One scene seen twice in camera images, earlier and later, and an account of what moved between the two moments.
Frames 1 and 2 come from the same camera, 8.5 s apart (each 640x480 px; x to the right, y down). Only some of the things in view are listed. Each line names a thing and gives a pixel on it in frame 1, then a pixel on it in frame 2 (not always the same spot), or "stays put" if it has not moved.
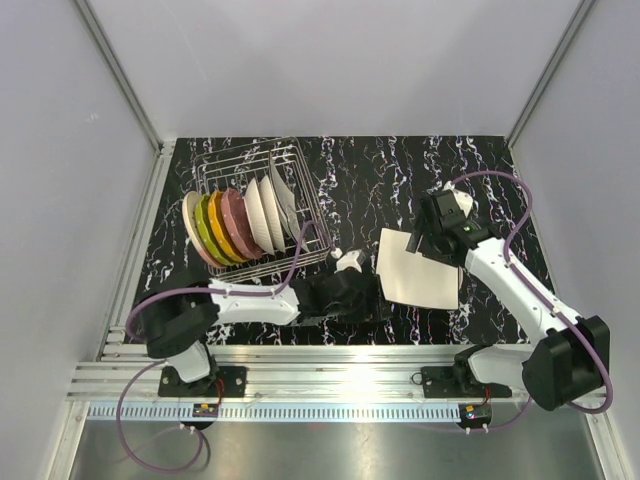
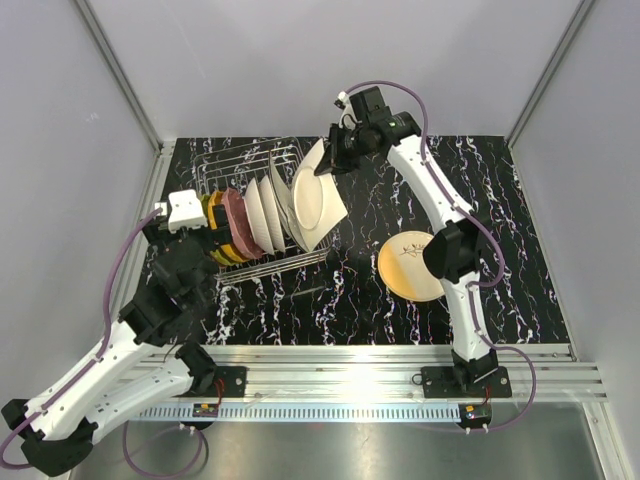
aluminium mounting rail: (127, 373) stays put
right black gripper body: (429, 245) to (347, 147)
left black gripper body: (360, 309) to (161, 236)
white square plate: (409, 277) to (317, 201)
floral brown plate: (256, 218) stays put
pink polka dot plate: (236, 214) stays put
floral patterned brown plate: (271, 211) stays put
